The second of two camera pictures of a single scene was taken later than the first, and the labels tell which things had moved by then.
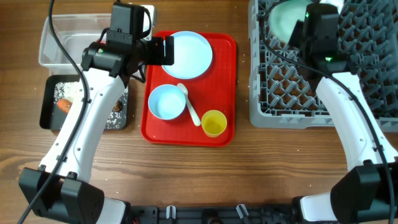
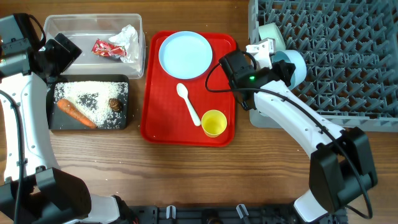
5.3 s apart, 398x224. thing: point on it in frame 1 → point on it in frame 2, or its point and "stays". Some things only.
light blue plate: [193, 56] stays
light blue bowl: [166, 101] → [299, 73]
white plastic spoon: [194, 116] stays
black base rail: [145, 214] stays
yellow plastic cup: [213, 123] stays
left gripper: [159, 43] → [66, 58]
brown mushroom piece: [118, 106] stays
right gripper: [295, 38] → [277, 68]
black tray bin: [59, 93] stays
